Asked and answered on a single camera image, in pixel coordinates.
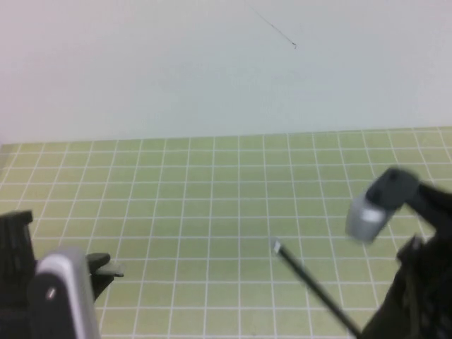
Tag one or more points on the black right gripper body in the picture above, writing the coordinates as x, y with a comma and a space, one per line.
420, 296

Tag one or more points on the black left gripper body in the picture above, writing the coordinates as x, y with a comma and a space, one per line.
16, 254

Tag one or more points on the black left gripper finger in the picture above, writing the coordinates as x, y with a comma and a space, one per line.
102, 284
99, 260

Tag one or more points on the black pen with silver tip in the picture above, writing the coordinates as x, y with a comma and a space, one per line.
310, 282

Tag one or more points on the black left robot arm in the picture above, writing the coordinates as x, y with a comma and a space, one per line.
14, 325

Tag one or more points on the green white-grid table mat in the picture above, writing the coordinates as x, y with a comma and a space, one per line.
212, 212

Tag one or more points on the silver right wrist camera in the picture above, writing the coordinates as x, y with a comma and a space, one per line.
365, 219

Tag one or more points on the black right camera mount bracket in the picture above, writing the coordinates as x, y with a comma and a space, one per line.
392, 190

